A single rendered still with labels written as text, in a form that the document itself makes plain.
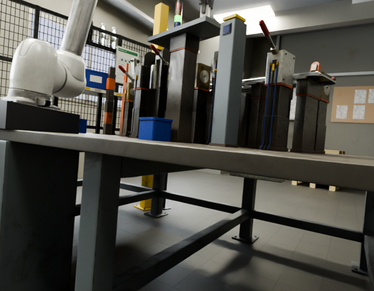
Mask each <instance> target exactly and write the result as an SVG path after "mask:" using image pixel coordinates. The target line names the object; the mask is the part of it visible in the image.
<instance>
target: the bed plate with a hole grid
mask: <svg viewBox="0 0 374 291"><path fill-rule="evenodd" d="M0 140H7V141H16V142H21V143H28V144H36V145H41V146H49V147H57V148H65V149H70V150H77V151H86V152H94V153H98V154H106V155H114V156H122V157H127V158H135V159H143V160H148V161H155V162H164V163H172V164H176V165H184V166H192V167H200V168H205V169H213V170H221V171H229V172H233V173H242V174H250V175H254V176H262V177H270V178H278V179H283V180H291V181H299V182H307V183H312V184H320V185H328V186H335V187H340V188H348V189H356V190H361V191H369V192H374V157H370V156H357V155H343V154H330V153H325V154H311V153H301V152H290V150H288V151H287V152H286V151H270V150H259V149H258V148H246V147H238V148H233V147H219V146H212V145H208V144H199V143H177V142H169V141H153V140H142V139H138V138H131V137H124V136H117V135H103V134H94V133H79V134H72V133H56V132H39V131H30V130H14V129H0Z"/></svg>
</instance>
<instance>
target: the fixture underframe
mask: <svg viewBox="0 0 374 291"><path fill-rule="evenodd" d="M80 152H84V153H85V155H84V170H83V179H80V180H77V186H82V194H81V204H76V210H75V216H79V215H80V226H79V234H78V250H77V265H76V281H75V289H74V291H137V290H139V289H140V288H142V287H143V286H145V285H146V284H148V283H150V282H151V281H153V280H154V279H155V278H157V277H159V276H160V275H162V274H163V273H165V272H166V271H168V270H169V269H171V268H173V267H174V266H176V265H177V264H179V263H181V262H182V261H183V260H185V259H186V258H188V257H190V256H191V255H193V254H194V253H196V252H197V251H199V250H201V249H202V248H204V247H205V246H206V245H208V244H210V243H211V242H213V241H214V240H216V239H217V238H219V237H220V236H222V235H224V234H225V233H227V232H228V231H230V230H231V229H233V228H234V227H236V226H237V225H239V224H240V231H239V232H238V233H237V234H235V235H234V236H232V239H235V240H239V241H243V242H246V243H250V244H253V243H254V242H255V241H256V240H257V239H258V238H259V237H258V236H255V235H252V230H253V219H258V220H262V221H267V222H272V223H277V224H280V225H285V226H290V227H294V228H297V229H302V230H307V231H310V232H315V233H320V234H325V235H329V236H334V237H339V238H343V239H347V240H352V241H356V242H359V243H361V248H360V259H359V262H355V261H351V271H352V272H355V273H359V274H363V275H367V276H369V282H370V287H371V291H374V192H369V191H366V195H365V207H364V218H363V225H362V231H359V230H354V229H349V228H345V227H340V226H335V225H329V224H326V223H320V222H315V221H310V220H306V219H301V218H296V217H290V216H287V215H281V214H276V213H273V212H267V211H262V210H256V209H255V197H256V185H257V180H264V181H272V182H279V183H282V182H285V180H283V179H278V178H270V177H262V176H254V175H250V174H242V173H233V172H230V176H237V177H244V186H243V193H242V206H236V205H233V204H228V203H222V202H217V201H213V200H208V199H203V198H199V197H194V196H189V195H183V194H180V193H174V192H169V191H164V180H165V173H173V172H179V171H190V170H200V169H205V168H200V167H192V166H184V165H176V164H172V163H164V162H155V161H148V160H143V159H135V158H127V157H122V156H114V155H106V154H98V153H94V152H86V151H80ZM147 175H154V177H153V186H152V188H150V187H146V186H141V185H135V184H130V183H127V182H121V178H128V177H129V178H131V177H138V176H147ZM120 189H125V190H128V191H133V192H138V193H134V194H130V195H124V196H119V190H120ZM148 199H152V200H151V211H150V212H146V213H144V215H149V216H151V217H155V218H160V217H163V216H165V215H168V213H166V212H162V208H163V199H169V200H173V201H177V202H182V203H187V204H191V205H195V206H200V207H205V208H210V209H213V210H218V211H223V212H228V213H231V215H230V216H228V217H226V218H224V219H222V220H220V221H219V222H217V223H215V224H213V225H211V226H209V227H207V228H205V229H203V230H201V231H199V232H197V233H195V234H194V235H192V236H190V237H188V238H186V239H184V240H182V241H180V242H178V243H176V244H174V245H172V246H170V247H168V248H167V249H165V250H163V251H161V252H159V253H157V254H156V255H154V256H151V257H150V258H148V259H146V260H144V261H142V262H140V263H138V264H136V265H134V266H132V267H131V268H129V269H127V270H125V271H123V272H121V273H119V274H117V275H115V276H113V273H114V258H115V243H116V235H117V220H118V206H123V205H126V204H130V203H135V202H140V201H143V200H148Z"/></svg>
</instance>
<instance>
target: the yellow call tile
mask: <svg viewBox="0 0 374 291"><path fill-rule="evenodd" d="M234 18H237V19H239V20H241V21H242V22H244V23H245V22H246V19H245V18H243V17H241V16H240V15H238V14H237V13H235V14H232V15H230V16H227V17H224V18H223V21H224V22H225V21H228V20H231V19H234Z"/></svg>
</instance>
